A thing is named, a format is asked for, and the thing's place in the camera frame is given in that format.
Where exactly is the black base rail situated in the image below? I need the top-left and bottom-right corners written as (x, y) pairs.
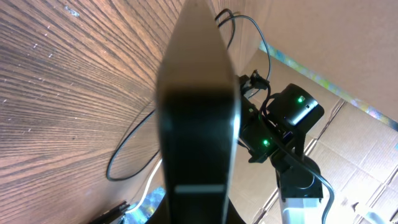
top-left (90, 201), bottom-right (130, 224)

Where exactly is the white power strip cable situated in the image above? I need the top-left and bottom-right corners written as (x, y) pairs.
top-left (126, 158), bottom-right (163, 214)

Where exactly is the cardboard board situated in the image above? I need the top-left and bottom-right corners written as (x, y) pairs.
top-left (208, 0), bottom-right (397, 223)

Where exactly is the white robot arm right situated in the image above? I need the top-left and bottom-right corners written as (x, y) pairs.
top-left (238, 71), bottom-right (335, 223)

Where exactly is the black charger cable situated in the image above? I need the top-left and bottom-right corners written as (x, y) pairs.
top-left (106, 8), bottom-right (272, 182)

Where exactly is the Galaxy smartphone with reflective screen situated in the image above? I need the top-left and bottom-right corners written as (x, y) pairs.
top-left (156, 1), bottom-right (241, 223)

